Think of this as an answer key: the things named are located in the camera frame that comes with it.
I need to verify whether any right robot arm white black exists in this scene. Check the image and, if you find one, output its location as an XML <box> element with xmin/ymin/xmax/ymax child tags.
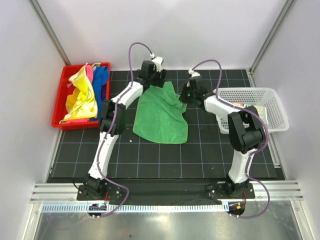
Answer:
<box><xmin>179</xmin><ymin>74</ymin><xmax>268</xmax><ymax>198</ymax></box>

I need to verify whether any left aluminium frame post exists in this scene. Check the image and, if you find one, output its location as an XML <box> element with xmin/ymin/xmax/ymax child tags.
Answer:
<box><xmin>29</xmin><ymin>0</ymin><xmax>71</xmax><ymax>66</ymax></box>

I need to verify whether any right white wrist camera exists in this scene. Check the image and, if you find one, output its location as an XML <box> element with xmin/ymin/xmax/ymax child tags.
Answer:
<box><xmin>188</xmin><ymin>69</ymin><xmax>201</xmax><ymax>78</ymax></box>

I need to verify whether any green towel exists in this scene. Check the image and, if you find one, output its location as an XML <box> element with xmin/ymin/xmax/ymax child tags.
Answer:
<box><xmin>132</xmin><ymin>81</ymin><xmax>188</xmax><ymax>144</ymax></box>

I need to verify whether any yellow towel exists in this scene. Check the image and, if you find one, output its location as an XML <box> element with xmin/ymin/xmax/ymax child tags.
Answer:
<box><xmin>63</xmin><ymin>64</ymin><xmax>98</xmax><ymax>121</ymax></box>

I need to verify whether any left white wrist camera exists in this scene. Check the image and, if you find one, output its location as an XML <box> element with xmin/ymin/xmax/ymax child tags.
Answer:
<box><xmin>150</xmin><ymin>53</ymin><xmax>164</xmax><ymax>72</ymax></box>

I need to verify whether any right aluminium frame post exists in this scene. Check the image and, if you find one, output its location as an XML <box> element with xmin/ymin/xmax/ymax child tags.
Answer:
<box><xmin>249</xmin><ymin>0</ymin><xmax>296</xmax><ymax>75</ymax></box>

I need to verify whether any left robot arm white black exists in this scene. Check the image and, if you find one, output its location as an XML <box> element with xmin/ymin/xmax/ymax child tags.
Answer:
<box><xmin>78</xmin><ymin>56</ymin><xmax>166</xmax><ymax>200</ymax></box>

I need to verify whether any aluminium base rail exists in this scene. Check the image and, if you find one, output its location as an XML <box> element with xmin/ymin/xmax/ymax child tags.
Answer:
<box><xmin>29</xmin><ymin>180</ymin><xmax>304</xmax><ymax>203</ymax></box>

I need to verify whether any slotted white cable duct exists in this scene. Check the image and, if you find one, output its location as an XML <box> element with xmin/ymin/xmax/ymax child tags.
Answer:
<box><xmin>41</xmin><ymin>202</ymin><xmax>229</xmax><ymax>214</ymax></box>

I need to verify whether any blue towel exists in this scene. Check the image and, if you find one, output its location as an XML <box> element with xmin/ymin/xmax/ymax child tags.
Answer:
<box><xmin>89</xmin><ymin>64</ymin><xmax>110</xmax><ymax>122</ymax></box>

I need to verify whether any rabbit print towel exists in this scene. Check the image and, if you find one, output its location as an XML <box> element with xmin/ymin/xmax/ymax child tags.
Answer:
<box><xmin>232</xmin><ymin>102</ymin><xmax>269</xmax><ymax>126</ymax></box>

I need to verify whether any aluminium frame post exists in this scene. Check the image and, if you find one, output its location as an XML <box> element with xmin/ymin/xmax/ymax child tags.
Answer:
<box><xmin>249</xmin><ymin>0</ymin><xmax>296</xmax><ymax>75</ymax></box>
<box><xmin>29</xmin><ymin>0</ymin><xmax>71</xmax><ymax>66</ymax></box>

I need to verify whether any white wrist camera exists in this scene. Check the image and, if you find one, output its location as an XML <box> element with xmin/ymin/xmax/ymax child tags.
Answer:
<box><xmin>188</xmin><ymin>69</ymin><xmax>201</xmax><ymax>78</ymax></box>
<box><xmin>150</xmin><ymin>53</ymin><xmax>164</xmax><ymax>72</ymax></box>

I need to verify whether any white perforated plastic basket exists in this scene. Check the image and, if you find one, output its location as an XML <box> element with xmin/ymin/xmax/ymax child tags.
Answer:
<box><xmin>218</xmin><ymin>87</ymin><xmax>290</xmax><ymax>133</ymax></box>

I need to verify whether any red plastic bin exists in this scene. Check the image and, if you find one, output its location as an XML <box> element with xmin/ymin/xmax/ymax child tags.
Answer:
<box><xmin>52</xmin><ymin>62</ymin><xmax>110</xmax><ymax>131</ymax></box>

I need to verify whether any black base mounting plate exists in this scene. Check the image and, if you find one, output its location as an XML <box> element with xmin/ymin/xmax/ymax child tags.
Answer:
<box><xmin>76</xmin><ymin>178</ymin><xmax>256</xmax><ymax>206</ymax></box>

